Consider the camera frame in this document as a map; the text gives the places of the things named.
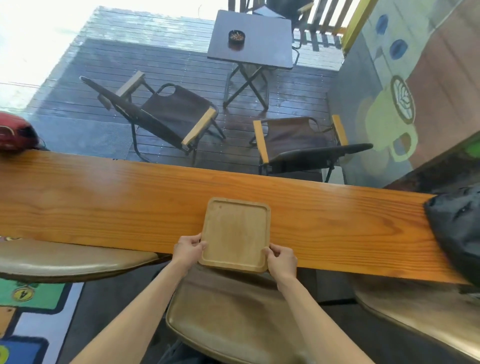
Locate person's left hand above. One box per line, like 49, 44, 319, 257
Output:
172, 233, 209, 279

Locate person's right hand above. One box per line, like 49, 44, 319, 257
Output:
262, 243, 299, 290

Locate person's left forearm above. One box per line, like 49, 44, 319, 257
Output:
69, 260, 190, 364

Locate person's right forearm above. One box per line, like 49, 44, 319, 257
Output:
276, 277, 376, 364

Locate brown leather chair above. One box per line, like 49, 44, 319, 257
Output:
0, 238, 163, 284
166, 264, 314, 364
352, 277, 480, 364

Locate brown folding chair orange armrests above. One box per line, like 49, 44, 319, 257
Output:
249, 115, 375, 184

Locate dark folding chair pale armrests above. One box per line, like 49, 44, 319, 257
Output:
79, 71, 227, 164

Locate grey doormat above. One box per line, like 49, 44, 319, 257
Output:
37, 118, 134, 160

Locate cat mural wooden partition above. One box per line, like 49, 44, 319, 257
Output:
328, 0, 480, 188

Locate colourful number rug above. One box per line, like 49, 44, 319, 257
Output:
0, 277, 85, 364

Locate black backpack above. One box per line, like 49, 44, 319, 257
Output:
423, 185, 480, 288

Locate red helmet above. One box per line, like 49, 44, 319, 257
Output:
0, 111, 40, 152

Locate dark folding table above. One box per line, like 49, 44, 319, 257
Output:
206, 10, 294, 112

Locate wooden picket fence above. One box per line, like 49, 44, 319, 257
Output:
228, 0, 370, 52

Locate black folding armchair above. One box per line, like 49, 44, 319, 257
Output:
253, 0, 316, 67

